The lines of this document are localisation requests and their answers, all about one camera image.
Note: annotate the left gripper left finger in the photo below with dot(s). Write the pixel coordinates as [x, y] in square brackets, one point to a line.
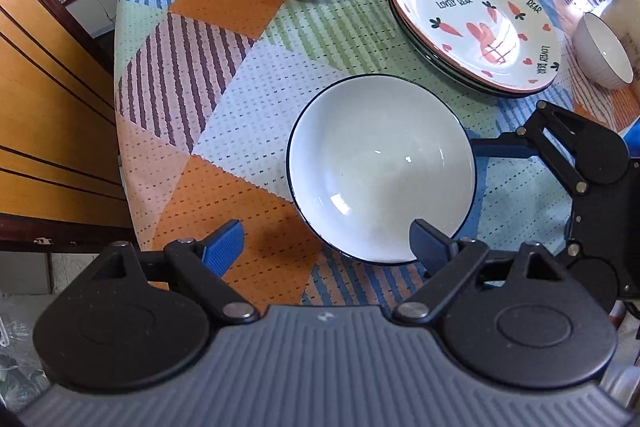
[133, 319]

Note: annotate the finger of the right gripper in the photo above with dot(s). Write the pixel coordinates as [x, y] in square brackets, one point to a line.
[512, 145]

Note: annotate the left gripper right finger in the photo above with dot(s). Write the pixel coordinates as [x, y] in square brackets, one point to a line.
[515, 317]

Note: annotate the white ribbed bowl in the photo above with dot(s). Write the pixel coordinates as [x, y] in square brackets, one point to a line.
[600, 55]

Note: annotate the large white bowl black rim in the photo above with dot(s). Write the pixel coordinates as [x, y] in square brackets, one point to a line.
[372, 153]

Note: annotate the wooden chair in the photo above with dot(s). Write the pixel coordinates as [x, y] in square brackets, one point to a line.
[60, 182]

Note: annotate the bag of rice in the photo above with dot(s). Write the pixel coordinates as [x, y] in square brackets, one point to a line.
[623, 17]

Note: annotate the colourful patchwork tablecloth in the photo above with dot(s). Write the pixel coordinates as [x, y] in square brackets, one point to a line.
[206, 94]

